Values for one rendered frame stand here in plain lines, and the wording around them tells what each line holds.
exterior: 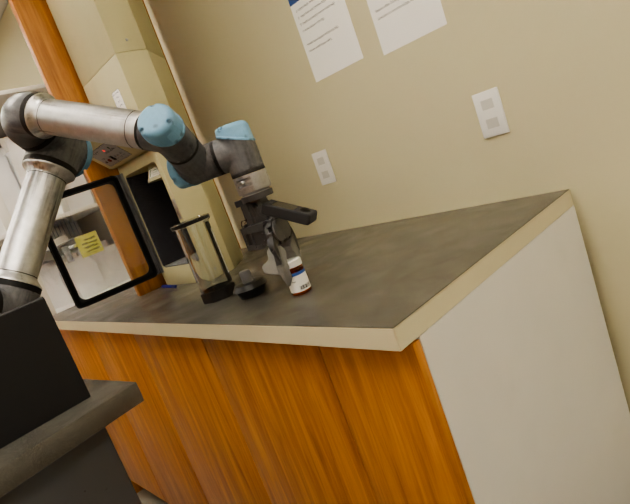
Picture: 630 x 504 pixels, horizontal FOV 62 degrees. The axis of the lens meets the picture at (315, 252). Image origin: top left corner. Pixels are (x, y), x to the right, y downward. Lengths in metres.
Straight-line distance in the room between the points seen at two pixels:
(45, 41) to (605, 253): 1.89
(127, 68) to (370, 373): 1.27
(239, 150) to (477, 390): 0.65
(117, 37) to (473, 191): 1.17
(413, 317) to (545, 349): 0.42
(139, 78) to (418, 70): 0.87
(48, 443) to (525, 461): 0.84
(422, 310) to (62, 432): 0.62
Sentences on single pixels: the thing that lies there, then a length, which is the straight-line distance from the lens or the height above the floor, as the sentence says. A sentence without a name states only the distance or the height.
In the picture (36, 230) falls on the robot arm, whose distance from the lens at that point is 1.31.
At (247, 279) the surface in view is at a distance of 1.31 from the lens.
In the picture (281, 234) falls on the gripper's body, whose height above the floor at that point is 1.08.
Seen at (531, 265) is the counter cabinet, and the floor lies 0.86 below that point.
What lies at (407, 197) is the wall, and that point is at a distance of 1.62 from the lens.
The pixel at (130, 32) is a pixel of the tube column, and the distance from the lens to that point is 1.88.
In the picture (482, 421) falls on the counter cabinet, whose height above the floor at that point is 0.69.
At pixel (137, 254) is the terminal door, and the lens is 2.03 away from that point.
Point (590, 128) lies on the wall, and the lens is 1.35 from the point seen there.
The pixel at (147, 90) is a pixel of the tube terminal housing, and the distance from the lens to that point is 1.83.
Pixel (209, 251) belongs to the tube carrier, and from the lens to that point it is 1.41.
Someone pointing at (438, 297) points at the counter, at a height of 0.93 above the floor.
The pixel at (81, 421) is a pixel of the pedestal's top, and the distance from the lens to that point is 1.01.
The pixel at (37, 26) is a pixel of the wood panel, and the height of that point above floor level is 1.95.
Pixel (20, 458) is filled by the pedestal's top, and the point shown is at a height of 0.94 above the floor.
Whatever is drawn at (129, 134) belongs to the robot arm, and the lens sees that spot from 1.09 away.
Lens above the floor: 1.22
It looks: 10 degrees down
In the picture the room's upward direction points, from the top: 20 degrees counter-clockwise
